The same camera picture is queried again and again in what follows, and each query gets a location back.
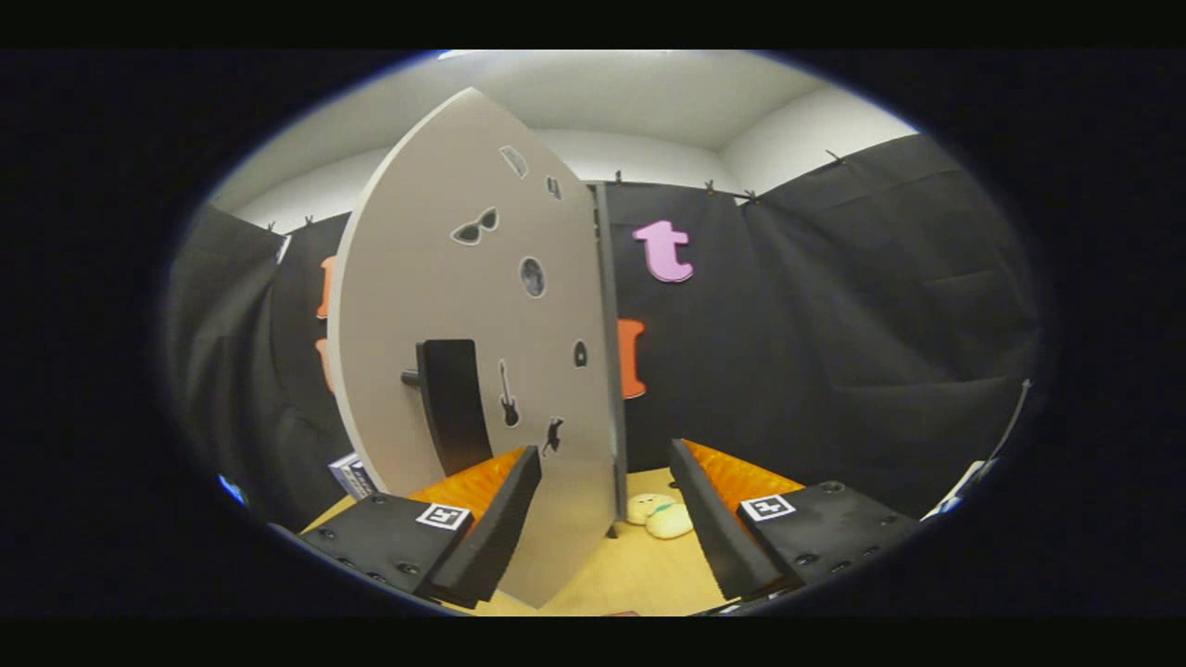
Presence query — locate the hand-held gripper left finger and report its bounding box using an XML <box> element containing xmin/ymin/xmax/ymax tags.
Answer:
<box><xmin>298</xmin><ymin>445</ymin><xmax>543</xmax><ymax>610</ymax></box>

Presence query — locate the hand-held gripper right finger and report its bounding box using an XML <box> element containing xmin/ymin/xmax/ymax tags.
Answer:
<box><xmin>668</xmin><ymin>438</ymin><xmax>920</xmax><ymax>602</ymax></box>

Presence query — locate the black door handle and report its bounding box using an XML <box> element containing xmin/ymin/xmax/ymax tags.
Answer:
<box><xmin>401</xmin><ymin>339</ymin><xmax>494</xmax><ymax>478</ymax></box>

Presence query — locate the beige cabinet door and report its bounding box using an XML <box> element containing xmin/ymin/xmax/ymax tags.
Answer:
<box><xmin>327</xmin><ymin>86</ymin><xmax>620</xmax><ymax>610</ymax></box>

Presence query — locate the plain cream round toy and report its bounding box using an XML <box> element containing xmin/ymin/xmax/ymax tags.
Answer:
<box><xmin>645</xmin><ymin>505</ymin><xmax>695</xmax><ymax>540</ymax></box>

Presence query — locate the cream toy with green mark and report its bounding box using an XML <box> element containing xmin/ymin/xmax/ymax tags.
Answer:
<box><xmin>626</xmin><ymin>493</ymin><xmax>677</xmax><ymax>526</ymax></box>

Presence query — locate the blue and white box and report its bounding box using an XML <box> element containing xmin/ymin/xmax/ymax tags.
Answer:
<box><xmin>328</xmin><ymin>452</ymin><xmax>379</xmax><ymax>501</ymax></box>

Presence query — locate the black backdrop cloth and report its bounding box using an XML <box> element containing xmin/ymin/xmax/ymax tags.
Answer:
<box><xmin>167</xmin><ymin>134</ymin><xmax>1043</xmax><ymax>531</ymax></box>

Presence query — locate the white and blue object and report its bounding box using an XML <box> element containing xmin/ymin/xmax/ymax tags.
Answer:
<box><xmin>924</xmin><ymin>459</ymin><xmax>1000</xmax><ymax>520</ymax></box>

